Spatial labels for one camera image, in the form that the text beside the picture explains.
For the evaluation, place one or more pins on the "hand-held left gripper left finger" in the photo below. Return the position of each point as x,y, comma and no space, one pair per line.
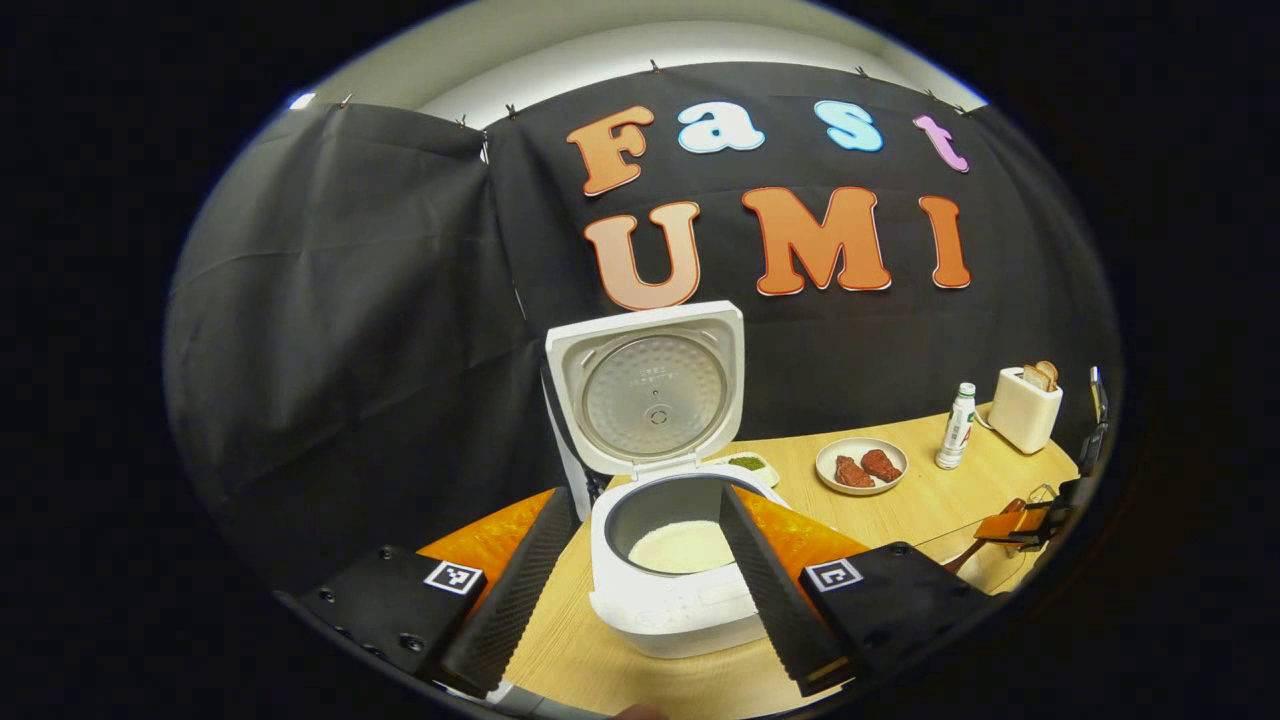
520,590

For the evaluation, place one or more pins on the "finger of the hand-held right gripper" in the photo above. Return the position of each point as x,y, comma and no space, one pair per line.
1005,525

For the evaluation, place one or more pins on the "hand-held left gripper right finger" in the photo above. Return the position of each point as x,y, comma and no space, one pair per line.
765,590

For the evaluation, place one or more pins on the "brown wooden spoon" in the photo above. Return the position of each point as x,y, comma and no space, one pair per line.
972,558

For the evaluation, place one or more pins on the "white rice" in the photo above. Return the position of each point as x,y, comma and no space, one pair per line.
680,548

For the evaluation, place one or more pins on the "white rice cooker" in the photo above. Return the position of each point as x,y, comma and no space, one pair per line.
650,620

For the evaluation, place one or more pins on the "clear plastic container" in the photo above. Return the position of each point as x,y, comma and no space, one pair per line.
990,578

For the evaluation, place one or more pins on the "white toaster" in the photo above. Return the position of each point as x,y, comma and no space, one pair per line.
1022,420

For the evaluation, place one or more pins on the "toasted bread slice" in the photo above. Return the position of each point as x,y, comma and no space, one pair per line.
1050,372
1035,378

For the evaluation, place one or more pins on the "white drink bottle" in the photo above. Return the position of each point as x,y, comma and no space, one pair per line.
956,430

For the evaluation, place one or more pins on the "white divided condiment dish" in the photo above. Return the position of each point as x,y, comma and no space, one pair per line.
748,465

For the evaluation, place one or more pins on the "red meat patty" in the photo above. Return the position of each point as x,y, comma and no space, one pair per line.
853,472
881,466

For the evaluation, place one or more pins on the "round white plate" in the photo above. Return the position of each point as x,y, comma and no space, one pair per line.
860,490

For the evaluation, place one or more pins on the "black backdrop cloth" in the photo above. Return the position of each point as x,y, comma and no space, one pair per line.
350,350

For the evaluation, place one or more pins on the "ceiling light panel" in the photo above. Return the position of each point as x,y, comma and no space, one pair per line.
302,100

